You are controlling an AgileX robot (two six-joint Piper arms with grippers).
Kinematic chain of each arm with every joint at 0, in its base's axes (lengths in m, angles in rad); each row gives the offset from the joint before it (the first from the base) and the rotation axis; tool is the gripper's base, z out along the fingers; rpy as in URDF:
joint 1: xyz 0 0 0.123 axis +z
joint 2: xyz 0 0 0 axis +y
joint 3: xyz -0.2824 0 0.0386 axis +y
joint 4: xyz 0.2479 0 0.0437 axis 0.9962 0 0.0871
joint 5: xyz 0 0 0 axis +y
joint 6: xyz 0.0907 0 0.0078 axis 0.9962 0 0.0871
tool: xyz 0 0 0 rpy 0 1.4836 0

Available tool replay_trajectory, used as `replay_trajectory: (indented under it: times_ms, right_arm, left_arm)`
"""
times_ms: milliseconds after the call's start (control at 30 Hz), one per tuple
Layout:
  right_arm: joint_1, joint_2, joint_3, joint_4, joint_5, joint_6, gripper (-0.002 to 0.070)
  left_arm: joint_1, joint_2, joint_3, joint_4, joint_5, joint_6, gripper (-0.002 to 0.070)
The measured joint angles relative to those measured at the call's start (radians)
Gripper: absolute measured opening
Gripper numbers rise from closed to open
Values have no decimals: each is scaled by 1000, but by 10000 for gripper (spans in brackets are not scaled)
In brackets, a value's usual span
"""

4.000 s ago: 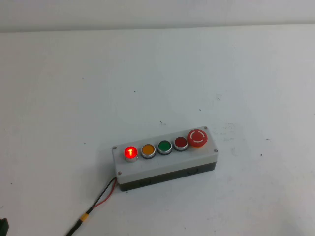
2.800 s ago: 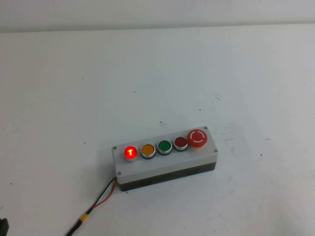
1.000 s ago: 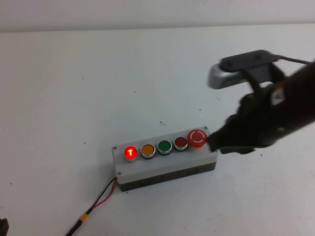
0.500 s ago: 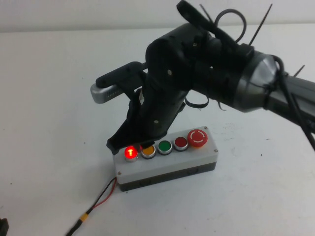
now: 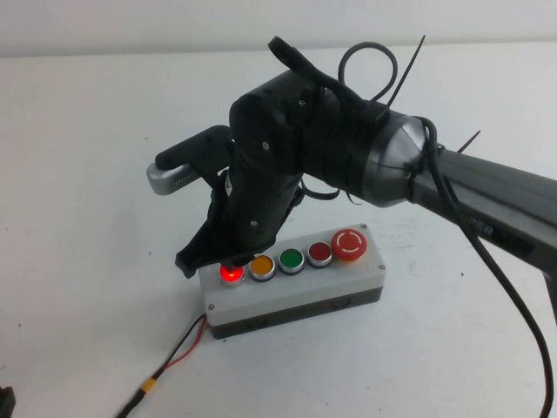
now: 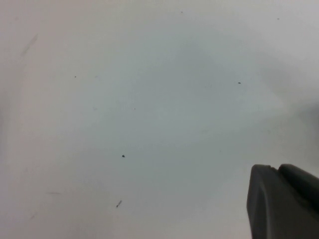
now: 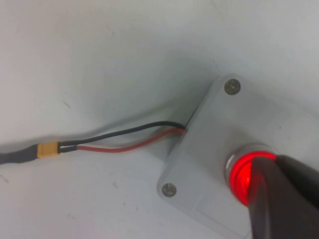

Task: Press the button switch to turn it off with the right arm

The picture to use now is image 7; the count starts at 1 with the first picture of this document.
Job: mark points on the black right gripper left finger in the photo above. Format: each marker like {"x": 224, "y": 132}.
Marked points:
{"x": 261, "y": 214}

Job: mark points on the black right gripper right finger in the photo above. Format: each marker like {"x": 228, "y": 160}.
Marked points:
{"x": 296, "y": 199}

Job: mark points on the lit red indicator button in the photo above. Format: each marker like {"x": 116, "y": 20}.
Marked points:
{"x": 238, "y": 174}

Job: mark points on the grey push-button control box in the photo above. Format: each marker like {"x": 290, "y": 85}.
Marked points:
{"x": 211, "y": 139}

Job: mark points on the silver box lid screw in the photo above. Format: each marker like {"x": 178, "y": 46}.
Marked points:
{"x": 169, "y": 189}
{"x": 232, "y": 86}

